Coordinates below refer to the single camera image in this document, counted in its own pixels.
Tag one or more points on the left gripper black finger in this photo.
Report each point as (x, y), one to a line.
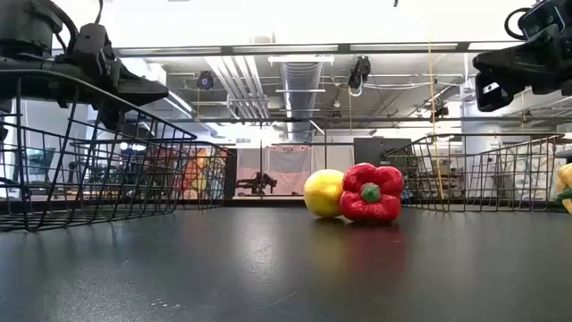
(143, 91)
(111, 117)

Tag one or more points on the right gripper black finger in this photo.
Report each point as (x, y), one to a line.
(485, 100)
(500, 62)

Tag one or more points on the yellow bell pepper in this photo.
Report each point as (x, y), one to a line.
(566, 176)

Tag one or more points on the red bell pepper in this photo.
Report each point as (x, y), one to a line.
(380, 205)

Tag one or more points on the yellow lemon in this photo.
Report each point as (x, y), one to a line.
(322, 193)

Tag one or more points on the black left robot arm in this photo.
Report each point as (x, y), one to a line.
(27, 27)

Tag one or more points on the black background robot arm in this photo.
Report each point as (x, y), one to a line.
(261, 182)

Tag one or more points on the black round ceiling device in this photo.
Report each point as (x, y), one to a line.
(205, 80)

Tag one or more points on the long ceiling light fixture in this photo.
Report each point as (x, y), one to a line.
(286, 48)

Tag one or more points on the white cloth screen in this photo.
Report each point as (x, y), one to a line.
(290, 161)

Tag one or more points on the black table mat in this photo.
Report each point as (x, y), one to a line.
(268, 268)

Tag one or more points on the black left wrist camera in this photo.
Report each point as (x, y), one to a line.
(91, 44)

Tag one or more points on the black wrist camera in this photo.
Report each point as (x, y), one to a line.
(91, 44)
(540, 18)

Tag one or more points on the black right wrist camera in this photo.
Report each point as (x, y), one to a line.
(540, 18)

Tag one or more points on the silver ventilation duct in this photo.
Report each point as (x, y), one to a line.
(300, 103)

